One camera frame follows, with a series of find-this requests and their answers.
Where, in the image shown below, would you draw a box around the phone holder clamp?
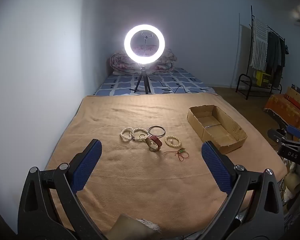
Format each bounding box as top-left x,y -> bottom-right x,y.
141,32 -> 153,58

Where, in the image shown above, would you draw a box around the black clothes rack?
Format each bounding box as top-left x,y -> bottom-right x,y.
235,5 -> 287,100

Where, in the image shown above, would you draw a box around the red strap wristwatch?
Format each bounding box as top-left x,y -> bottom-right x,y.
145,135 -> 163,152

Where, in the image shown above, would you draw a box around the folded floral quilt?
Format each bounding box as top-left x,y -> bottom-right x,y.
109,47 -> 177,75

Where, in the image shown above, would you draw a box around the blue checkered bed sheet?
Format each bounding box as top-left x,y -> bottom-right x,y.
93,67 -> 217,97

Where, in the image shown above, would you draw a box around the pearl bracelet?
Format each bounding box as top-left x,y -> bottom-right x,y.
165,135 -> 181,147

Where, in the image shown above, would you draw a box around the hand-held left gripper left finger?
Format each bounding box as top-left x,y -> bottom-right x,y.
17,139 -> 108,240

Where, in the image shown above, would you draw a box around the white lace cloth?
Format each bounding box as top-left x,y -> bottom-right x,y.
137,217 -> 162,232

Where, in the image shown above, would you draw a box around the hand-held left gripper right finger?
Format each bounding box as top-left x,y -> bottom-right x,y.
197,141 -> 285,240

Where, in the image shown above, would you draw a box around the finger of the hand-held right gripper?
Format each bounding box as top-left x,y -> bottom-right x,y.
286,125 -> 300,143
267,128 -> 294,146

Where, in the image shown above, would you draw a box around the dark hanging clothes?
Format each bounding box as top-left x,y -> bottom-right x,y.
265,31 -> 289,73

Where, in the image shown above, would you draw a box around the ring light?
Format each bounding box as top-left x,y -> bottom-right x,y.
124,24 -> 166,65

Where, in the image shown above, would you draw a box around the black power cable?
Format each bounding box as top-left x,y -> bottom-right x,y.
150,80 -> 208,94

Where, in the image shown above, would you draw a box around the tan blanket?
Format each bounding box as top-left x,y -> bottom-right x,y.
44,94 -> 288,239

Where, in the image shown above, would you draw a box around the small brown cardboard box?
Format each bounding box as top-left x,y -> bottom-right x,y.
286,85 -> 300,107

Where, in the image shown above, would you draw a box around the black bangle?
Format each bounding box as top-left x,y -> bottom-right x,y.
148,126 -> 166,137

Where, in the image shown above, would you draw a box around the pale cloth bundle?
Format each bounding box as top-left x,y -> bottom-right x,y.
282,160 -> 300,203

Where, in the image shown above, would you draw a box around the yellow box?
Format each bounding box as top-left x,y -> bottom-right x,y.
255,70 -> 272,87

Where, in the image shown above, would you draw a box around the red string bracelet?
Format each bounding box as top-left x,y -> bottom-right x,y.
164,149 -> 190,161

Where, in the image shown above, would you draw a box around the striped white towel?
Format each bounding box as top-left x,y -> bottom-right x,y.
249,17 -> 268,69

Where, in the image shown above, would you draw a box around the red flat case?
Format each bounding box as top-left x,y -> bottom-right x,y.
284,94 -> 300,110

